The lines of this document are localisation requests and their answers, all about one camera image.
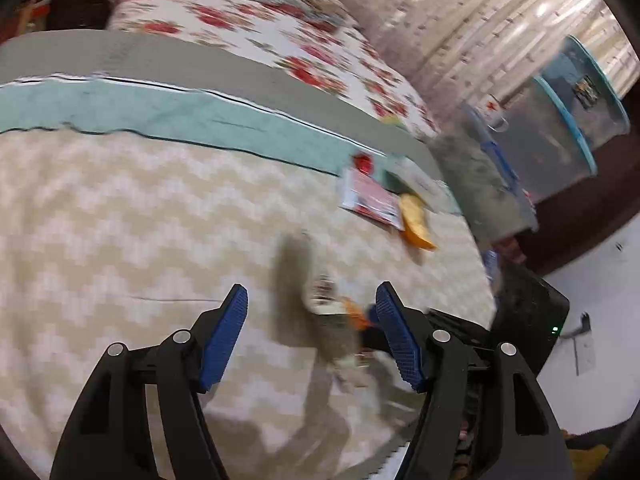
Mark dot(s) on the small red wrapper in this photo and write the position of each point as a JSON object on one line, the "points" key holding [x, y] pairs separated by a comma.
{"points": [[362, 162]]}

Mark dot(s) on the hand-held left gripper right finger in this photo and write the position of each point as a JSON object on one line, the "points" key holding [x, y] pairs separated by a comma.
{"points": [[400, 340]]}

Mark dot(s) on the orange snack packet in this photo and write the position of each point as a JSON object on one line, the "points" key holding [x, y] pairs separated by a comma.
{"points": [[417, 222]]}

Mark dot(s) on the floral curtain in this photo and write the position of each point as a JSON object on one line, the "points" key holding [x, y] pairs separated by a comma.
{"points": [[475, 25]]}

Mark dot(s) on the red and white packet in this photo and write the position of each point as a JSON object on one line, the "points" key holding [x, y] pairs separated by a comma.
{"points": [[370, 200]]}

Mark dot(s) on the yellow cloth piece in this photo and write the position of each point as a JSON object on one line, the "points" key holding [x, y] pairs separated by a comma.
{"points": [[392, 120]]}

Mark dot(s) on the zigzag patterned blanket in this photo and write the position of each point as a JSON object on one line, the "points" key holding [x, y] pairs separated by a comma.
{"points": [[125, 210]]}

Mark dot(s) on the floral bedsheet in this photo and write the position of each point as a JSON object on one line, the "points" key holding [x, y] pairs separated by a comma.
{"points": [[280, 40]]}

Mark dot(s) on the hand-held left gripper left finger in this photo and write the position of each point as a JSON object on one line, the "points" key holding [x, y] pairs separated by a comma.
{"points": [[225, 340]]}

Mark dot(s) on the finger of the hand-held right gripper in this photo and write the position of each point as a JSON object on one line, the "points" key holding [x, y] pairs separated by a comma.
{"points": [[370, 342]]}

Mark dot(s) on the clear storage box teal lid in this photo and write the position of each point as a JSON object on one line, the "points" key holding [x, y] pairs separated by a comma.
{"points": [[590, 95], [550, 145]]}

